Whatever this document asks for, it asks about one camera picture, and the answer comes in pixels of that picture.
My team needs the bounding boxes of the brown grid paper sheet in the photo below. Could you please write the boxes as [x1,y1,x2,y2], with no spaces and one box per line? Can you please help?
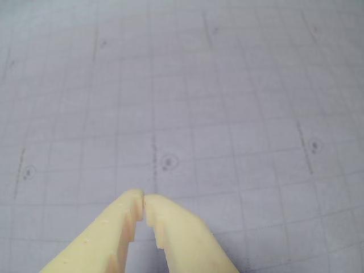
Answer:
[0,0,364,273]

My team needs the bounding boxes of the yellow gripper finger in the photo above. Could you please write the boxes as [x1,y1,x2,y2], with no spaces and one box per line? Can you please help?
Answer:
[38,189,144,273]
[143,194,241,273]

